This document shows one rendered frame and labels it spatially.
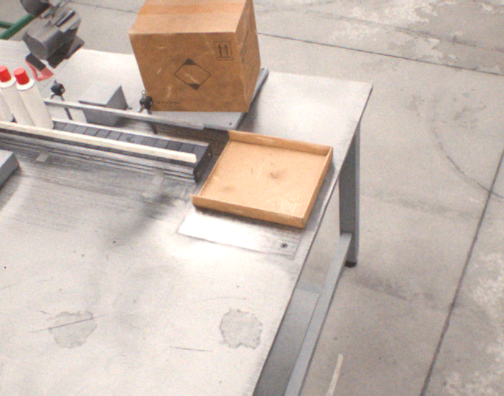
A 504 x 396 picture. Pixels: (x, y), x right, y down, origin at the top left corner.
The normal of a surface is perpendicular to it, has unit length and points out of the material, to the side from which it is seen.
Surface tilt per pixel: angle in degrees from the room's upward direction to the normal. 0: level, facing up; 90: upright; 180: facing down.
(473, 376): 0
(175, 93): 90
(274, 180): 0
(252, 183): 0
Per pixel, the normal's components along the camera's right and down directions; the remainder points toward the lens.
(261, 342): -0.12, -0.68
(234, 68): -0.17, 0.73
